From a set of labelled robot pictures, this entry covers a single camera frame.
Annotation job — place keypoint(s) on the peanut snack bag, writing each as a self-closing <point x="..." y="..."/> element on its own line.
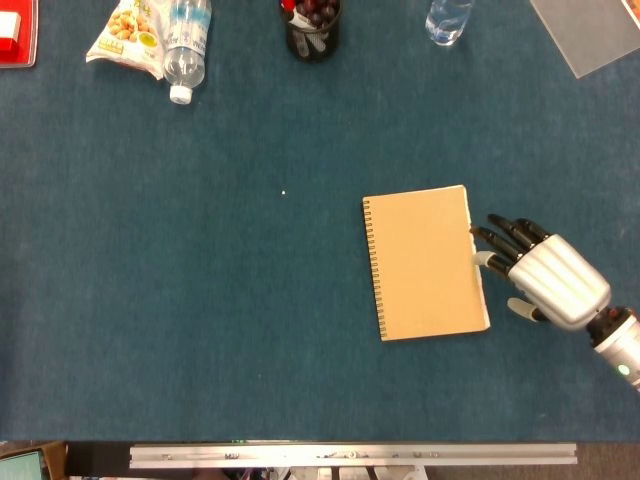
<point x="125" y="30"/>

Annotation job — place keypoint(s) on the black mesh pen holder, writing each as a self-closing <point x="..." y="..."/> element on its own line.
<point x="334" y="45"/>

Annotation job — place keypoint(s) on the teal screen device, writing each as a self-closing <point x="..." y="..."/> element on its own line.
<point x="20" y="467"/>

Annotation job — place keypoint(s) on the blue felt table cloth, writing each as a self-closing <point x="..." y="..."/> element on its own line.
<point x="200" y="250"/>

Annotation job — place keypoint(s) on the dark red grape bunch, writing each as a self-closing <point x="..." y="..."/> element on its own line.
<point x="315" y="10"/>

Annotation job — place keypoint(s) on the labelled water bottle white cap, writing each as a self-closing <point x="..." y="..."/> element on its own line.
<point x="185" y="60"/>

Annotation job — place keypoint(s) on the red striped printed card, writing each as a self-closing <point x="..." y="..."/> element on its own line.
<point x="634" y="7"/>

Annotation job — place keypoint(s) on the aluminium profile rail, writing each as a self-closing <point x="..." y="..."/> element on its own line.
<point x="350" y="460"/>

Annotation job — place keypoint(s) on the clear drinking glass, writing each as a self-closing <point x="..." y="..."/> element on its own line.
<point x="445" y="25"/>

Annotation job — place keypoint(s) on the red and white small box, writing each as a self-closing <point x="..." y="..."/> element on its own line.
<point x="7" y="42"/>

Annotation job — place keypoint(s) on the red capped white marker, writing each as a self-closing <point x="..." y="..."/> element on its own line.
<point x="300" y="20"/>

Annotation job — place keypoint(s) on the red stamp pad tray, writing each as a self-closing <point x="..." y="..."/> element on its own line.
<point x="29" y="30"/>

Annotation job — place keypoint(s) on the tan spiral notebook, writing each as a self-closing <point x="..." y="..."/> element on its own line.
<point x="425" y="265"/>

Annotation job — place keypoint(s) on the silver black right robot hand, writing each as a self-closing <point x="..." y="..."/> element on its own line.
<point x="560" y="280"/>

